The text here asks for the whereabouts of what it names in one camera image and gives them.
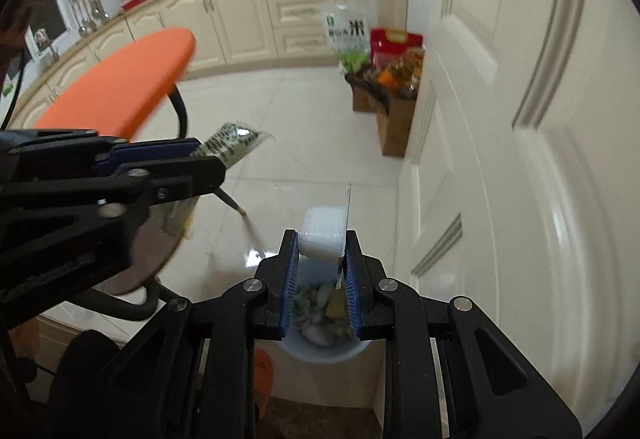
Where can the white panel door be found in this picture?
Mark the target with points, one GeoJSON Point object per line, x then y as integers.
{"type": "Point", "coordinates": [500, 119]}

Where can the red packaged food bag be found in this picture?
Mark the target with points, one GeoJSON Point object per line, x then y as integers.
{"type": "Point", "coordinates": [397, 41]}

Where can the pale blue plastic bucket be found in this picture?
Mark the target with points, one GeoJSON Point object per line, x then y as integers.
{"type": "Point", "coordinates": [325, 355]}

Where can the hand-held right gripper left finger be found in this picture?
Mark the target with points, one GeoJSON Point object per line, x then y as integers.
{"type": "Point", "coordinates": [289, 291]}

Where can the orange tablecloth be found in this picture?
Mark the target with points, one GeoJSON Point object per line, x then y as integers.
{"type": "Point", "coordinates": [125, 79]}

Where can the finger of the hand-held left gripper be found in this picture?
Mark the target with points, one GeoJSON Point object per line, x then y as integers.
{"type": "Point", "coordinates": [175, 176]}
{"type": "Point", "coordinates": [150, 150]}

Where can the green white snack wrapper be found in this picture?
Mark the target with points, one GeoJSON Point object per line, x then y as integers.
{"type": "Point", "coordinates": [235, 139]}

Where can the white green rice bag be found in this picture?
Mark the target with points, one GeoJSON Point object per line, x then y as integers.
{"type": "Point", "coordinates": [350, 31]}

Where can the cream lower kitchen cabinets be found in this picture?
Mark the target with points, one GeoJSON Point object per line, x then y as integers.
{"type": "Point", "coordinates": [240, 14]}

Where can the red plastic basin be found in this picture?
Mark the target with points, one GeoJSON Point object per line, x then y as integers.
{"type": "Point", "coordinates": [135, 3]}

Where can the hanging kitchen utensils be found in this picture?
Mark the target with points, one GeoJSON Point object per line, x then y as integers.
{"type": "Point", "coordinates": [90, 11]}

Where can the round table black legs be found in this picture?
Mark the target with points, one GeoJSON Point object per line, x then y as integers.
{"type": "Point", "coordinates": [170, 259]}

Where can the cardboard box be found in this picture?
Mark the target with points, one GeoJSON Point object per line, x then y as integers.
{"type": "Point", "coordinates": [395, 129]}
{"type": "Point", "coordinates": [362, 94]}

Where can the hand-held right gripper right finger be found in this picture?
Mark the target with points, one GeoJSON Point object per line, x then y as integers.
{"type": "Point", "coordinates": [352, 294]}

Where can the heap of crumpled wrappers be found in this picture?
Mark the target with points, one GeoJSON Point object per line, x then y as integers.
{"type": "Point", "coordinates": [320, 314]}

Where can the metal sink faucet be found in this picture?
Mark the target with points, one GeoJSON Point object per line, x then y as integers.
{"type": "Point", "coordinates": [50, 49]}

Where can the brown floor mat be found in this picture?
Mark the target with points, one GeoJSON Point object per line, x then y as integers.
{"type": "Point", "coordinates": [320, 424]}

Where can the orange slipper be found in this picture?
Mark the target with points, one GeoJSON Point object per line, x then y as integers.
{"type": "Point", "coordinates": [264, 381]}

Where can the white plastic cup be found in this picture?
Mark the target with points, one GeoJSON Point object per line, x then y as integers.
{"type": "Point", "coordinates": [322, 229]}

